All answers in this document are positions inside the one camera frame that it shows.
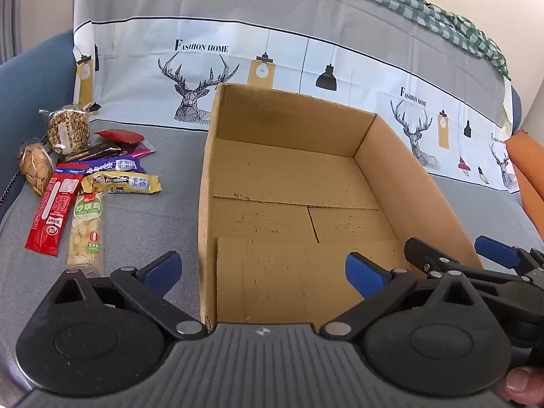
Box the open cardboard box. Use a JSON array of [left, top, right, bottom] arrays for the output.
[[198, 84, 480, 326]]

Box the clear bag of biscuits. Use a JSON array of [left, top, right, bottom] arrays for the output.
[[18, 140, 54, 196]]

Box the green checkered cloth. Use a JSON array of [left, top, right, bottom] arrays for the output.
[[372, 0, 510, 79]]

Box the orange cushion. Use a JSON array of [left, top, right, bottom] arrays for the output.
[[506, 130, 544, 238]]

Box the purple Alpenliebe candy packet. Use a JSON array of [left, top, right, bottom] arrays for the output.
[[84, 156, 146, 174]]

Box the long red snack packet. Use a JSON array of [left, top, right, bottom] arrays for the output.
[[25, 163, 88, 256]]

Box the small red cake packet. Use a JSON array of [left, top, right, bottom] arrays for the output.
[[96, 129, 145, 145]]

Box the person's right hand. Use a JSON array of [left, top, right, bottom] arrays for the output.
[[497, 367, 544, 407]]

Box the dark brown chocolate bar packet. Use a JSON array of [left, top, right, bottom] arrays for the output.
[[62, 142, 122, 163]]

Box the yellow chocolate bar packet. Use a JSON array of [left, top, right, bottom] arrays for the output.
[[81, 171, 162, 194]]

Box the round puffed grain snack bag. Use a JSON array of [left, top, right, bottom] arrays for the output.
[[40, 104, 90, 156]]

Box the white green nougat bar packet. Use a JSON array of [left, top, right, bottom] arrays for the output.
[[66, 192, 104, 277]]

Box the magenta purple snack packet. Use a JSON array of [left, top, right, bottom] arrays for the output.
[[120, 140, 156, 159]]

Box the deer print sofa cover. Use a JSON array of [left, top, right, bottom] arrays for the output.
[[74, 0, 518, 192]]

